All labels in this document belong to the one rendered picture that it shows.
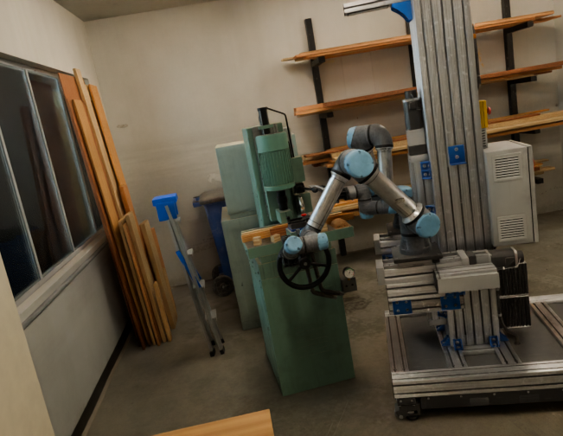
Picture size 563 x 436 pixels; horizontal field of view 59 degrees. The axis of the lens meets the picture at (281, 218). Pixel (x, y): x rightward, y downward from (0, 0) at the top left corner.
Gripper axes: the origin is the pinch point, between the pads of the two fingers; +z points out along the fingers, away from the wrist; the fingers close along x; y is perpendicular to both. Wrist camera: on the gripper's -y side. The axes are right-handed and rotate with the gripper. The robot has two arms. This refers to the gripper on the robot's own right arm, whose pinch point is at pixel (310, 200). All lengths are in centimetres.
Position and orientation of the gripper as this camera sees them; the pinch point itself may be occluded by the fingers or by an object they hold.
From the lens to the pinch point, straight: 271.6
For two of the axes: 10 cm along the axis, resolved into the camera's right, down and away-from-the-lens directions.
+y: 1.9, 1.2, -9.7
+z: -9.7, 1.9, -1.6
